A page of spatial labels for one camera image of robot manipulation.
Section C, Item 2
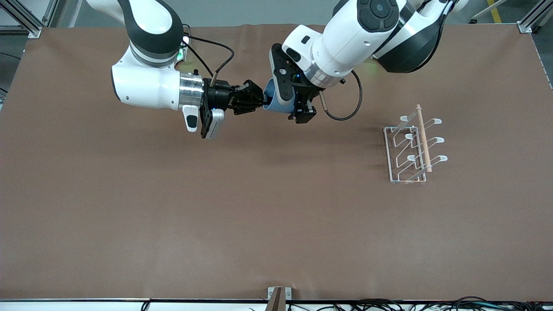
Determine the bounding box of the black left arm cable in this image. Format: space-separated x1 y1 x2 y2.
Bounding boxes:
319 69 363 121

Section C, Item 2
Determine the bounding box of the black cable bundle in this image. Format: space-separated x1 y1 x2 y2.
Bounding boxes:
248 296 553 311

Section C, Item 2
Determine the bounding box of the grey metal table bracket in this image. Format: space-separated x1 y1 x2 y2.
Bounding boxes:
267 286 292 311

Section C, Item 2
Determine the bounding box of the black looping right arm cable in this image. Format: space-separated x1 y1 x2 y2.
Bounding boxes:
185 34 235 87

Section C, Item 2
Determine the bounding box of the black straight right arm cable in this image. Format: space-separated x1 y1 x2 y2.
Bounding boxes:
182 41 214 78

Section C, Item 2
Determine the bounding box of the aluminium frame profile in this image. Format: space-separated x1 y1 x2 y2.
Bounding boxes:
516 0 553 34
0 0 59 38

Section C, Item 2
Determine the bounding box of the white wire cup rack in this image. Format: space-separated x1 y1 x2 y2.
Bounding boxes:
384 104 448 185

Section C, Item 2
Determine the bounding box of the white box with green light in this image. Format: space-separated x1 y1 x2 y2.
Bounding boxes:
178 24 191 62

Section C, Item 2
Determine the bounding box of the light blue plastic cup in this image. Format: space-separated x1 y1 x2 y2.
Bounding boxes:
263 79 299 114

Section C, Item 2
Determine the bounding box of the brown post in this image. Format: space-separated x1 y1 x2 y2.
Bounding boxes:
268 288 286 311

